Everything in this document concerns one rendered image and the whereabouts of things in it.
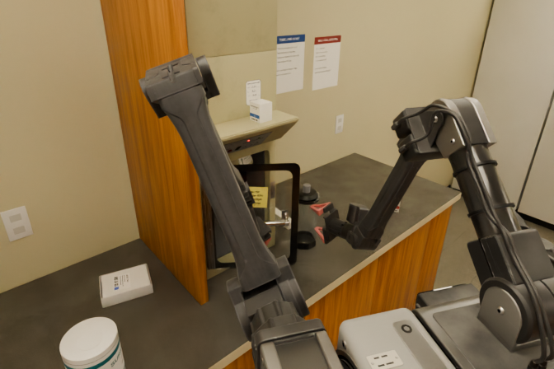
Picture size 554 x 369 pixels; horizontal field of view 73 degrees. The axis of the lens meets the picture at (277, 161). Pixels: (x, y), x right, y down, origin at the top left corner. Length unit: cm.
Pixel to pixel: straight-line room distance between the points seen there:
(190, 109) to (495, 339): 46
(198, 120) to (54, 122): 96
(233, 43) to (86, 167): 72
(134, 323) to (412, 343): 100
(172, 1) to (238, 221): 58
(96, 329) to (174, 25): 78
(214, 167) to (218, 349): 77
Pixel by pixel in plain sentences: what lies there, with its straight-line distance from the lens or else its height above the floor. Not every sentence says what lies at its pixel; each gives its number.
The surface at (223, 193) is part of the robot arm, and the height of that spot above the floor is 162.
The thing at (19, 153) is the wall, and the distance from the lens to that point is 145.
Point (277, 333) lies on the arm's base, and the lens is 48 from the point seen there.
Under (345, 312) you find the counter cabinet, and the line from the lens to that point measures 169.
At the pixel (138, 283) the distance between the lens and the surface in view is 140.
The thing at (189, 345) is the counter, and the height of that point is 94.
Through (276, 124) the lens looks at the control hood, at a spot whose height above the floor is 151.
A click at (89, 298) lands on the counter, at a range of 147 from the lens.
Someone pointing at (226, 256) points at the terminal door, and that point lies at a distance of 134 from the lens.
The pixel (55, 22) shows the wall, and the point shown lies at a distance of 140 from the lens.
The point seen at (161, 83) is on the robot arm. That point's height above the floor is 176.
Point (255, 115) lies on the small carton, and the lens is 117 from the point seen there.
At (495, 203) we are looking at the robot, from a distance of 50.
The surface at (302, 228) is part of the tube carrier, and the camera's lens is 149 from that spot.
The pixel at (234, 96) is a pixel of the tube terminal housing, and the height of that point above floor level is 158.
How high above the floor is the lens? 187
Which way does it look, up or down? 24 degrees down
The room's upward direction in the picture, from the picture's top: 1 degrees clockwise
